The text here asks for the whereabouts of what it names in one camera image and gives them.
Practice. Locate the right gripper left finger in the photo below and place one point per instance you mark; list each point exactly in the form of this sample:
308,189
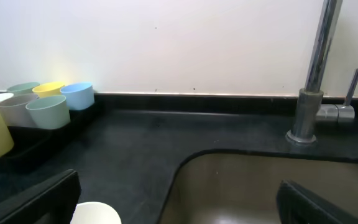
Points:
42,202

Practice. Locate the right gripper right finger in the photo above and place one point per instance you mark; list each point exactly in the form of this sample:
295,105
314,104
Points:
303,208

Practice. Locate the black tray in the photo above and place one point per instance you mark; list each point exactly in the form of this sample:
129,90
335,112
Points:
42,141

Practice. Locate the steel sink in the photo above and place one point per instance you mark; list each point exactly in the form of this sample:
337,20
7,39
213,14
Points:
228,186

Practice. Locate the green cup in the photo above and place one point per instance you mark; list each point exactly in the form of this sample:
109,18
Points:
50,115
22,87

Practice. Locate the grey cup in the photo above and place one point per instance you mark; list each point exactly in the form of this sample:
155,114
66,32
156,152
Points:
14,113

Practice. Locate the steel tap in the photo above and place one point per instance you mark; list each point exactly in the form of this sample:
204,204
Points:
306,115

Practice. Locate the blue cup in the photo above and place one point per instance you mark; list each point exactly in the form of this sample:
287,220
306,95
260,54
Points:
79,98

